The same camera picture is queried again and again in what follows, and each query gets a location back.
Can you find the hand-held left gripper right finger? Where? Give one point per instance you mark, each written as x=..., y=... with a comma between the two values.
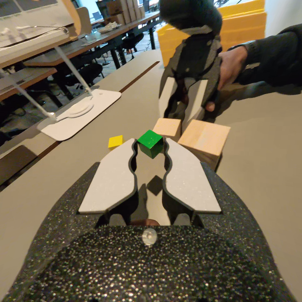
x=188, y=181

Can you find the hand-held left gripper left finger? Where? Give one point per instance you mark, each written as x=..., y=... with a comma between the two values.
x=111, y=181

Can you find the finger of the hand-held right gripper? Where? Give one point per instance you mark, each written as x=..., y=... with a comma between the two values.
x=195, y=103
x=166, y=96

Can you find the small natural wooden cube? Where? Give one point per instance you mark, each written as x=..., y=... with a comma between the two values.
x=167, y=128

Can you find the green wooden cube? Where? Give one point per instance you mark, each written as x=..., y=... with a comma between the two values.
x=151, y=144

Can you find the person's right hand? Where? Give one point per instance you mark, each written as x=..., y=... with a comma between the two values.
x=232, y=63

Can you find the large natural wooden cube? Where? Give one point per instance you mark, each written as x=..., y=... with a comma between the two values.
x=204, y=141

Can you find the yellow wooden cube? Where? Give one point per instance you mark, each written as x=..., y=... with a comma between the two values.
x=115, y=141

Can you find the yellow plastic crate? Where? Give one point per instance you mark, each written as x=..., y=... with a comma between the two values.
x=245, y=26

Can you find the black office chair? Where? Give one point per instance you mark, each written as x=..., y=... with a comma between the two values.
x=133, y=42
x=87, y=73

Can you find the white stand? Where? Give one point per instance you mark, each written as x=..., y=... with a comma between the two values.
x=94, y=103

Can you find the pale cardboard box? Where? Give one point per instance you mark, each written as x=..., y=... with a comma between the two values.
x=135, y=9

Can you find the wooden desk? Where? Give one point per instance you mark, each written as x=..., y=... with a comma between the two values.
x=106, y=37
x=26, y=77

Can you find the white crumpled paper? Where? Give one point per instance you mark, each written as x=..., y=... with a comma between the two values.
x=108, y=27

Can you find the brown cardboard box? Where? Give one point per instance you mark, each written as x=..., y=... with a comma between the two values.
x=115, y=11

